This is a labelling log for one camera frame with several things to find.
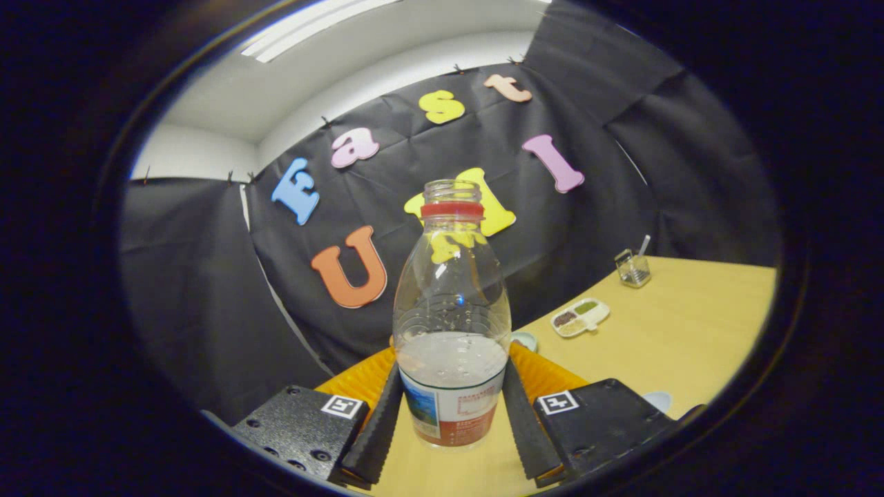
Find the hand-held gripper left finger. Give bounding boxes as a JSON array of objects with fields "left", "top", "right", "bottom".
[{"left": 230, "top": 346, "right": 405, "bottom": 485}]

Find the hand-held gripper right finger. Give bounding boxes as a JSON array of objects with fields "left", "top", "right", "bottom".
[{"left": 501, "top": 342, "right": 678, "bottom": 485}]

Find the clear plastic juice bottle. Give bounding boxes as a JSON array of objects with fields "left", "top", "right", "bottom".
[{"left": 392, "top": 179, "right": 513, "bottom": 449}]

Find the white divided sauce dish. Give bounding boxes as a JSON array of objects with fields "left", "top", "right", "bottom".
[{"left": 550, "top": 298, "right": 611, "bottom": 339}]

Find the wooden table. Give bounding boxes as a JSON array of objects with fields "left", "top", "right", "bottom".
[{"left": 314, "top": 255, "right": 780, "bottom": 497}]

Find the small clear glass container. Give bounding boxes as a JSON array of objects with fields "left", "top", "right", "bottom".
[{"left": 615, "top": 248, "right": 652, "bottom": 289}]

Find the long ceiling light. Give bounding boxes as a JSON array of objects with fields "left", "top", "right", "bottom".
[{"left": 240, "top": 0, "right": 401, "bottom": 64}]

